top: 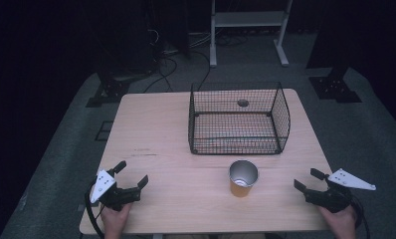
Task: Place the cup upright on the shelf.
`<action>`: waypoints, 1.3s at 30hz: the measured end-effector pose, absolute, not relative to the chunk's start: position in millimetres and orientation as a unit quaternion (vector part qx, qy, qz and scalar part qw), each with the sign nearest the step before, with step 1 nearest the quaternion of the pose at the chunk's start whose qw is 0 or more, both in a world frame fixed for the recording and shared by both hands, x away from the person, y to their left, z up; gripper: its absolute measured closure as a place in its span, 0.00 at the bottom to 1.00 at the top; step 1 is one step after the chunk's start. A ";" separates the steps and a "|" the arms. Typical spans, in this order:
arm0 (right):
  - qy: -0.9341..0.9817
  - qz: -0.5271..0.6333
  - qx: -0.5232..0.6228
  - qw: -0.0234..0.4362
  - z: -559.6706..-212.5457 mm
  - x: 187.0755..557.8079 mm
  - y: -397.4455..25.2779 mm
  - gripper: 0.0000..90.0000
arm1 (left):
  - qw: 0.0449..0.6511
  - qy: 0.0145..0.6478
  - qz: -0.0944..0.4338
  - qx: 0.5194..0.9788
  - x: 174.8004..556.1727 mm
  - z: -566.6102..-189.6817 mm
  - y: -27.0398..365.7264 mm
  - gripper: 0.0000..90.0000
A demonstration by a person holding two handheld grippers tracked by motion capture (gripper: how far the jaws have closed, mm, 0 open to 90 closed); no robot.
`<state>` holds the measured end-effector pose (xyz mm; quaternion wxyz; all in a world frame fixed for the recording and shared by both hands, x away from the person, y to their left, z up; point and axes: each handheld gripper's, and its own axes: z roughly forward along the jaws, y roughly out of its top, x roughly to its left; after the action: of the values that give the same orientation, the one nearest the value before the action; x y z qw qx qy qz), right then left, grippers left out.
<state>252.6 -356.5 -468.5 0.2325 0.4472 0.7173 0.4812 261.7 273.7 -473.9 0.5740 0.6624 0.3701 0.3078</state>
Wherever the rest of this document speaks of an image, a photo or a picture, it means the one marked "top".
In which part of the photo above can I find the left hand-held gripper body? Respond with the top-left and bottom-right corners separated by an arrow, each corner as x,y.
90,169 -> 143,212

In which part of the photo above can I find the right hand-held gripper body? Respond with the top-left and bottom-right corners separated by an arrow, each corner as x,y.
303,167 -> 377,214

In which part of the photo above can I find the metal cup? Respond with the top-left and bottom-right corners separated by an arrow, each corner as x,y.
228,159 -> 260,199

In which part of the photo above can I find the black wire mesh basket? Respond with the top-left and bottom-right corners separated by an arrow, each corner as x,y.
187,81 -> 292,156

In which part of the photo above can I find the person's left hand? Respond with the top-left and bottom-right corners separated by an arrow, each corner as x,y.
99,202 -> 133,237

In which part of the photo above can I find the person's right hand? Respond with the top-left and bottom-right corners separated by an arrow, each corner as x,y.
317,204 -> 358,238

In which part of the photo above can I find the black stand base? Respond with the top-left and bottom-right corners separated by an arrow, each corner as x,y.
85,61 -> 134,109
306,61 -> 363,105

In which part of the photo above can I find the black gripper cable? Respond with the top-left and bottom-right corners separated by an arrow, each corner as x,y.
349,194 -> 372,239
84,180 -> 106,239

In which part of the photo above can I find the black floor cable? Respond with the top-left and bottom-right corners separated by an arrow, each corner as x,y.
142,54 -> 179,95
191,49 -> 212,93

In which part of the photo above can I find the white metal desk frame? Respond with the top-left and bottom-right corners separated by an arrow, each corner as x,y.
209,0 -> 295,69

